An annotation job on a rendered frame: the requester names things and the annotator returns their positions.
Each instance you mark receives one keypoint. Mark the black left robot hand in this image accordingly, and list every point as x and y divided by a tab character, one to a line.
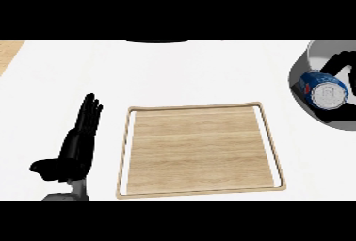
75	147

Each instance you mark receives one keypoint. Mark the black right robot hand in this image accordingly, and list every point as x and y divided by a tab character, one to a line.
338	61

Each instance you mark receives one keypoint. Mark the blue can with pale lid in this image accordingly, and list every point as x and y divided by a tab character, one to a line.
323	89

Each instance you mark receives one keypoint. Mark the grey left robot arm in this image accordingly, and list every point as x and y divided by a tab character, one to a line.
75	191

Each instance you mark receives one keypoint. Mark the pale wooden tray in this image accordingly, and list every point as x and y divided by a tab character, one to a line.
199	150

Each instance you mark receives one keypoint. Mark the black rounded object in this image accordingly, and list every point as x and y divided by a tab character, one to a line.
156	41

